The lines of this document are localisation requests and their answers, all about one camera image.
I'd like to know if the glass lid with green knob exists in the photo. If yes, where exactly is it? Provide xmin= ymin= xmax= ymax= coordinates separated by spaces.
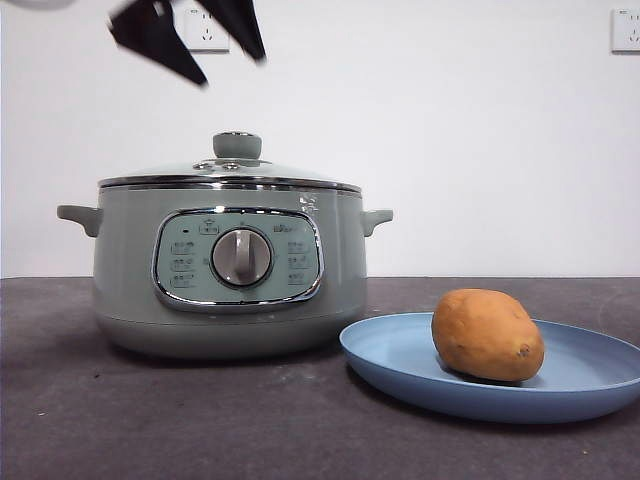
xmin=97 ymin=131 xmax=362 ymax=194

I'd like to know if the brown potato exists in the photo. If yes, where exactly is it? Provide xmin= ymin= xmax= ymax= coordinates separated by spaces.
xmin=431 ymin=288 xmax=546 ymax=384

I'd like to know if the pale green electric steamer pot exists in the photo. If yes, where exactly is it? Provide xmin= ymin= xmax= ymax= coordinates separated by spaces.
xmin=56 ymin=183 xmax=395 ymax=360

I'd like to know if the blue round plate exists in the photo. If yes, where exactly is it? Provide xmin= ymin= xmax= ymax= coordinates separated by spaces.
xmin=338 ymin=311 xmax=640 ymax=425

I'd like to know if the white wall socket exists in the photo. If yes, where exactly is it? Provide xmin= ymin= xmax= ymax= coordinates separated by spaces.
xmin=610 ymin=8 xmax=640 ymax=55
xmin=181 ymin=6 xmax=232 ymax=54

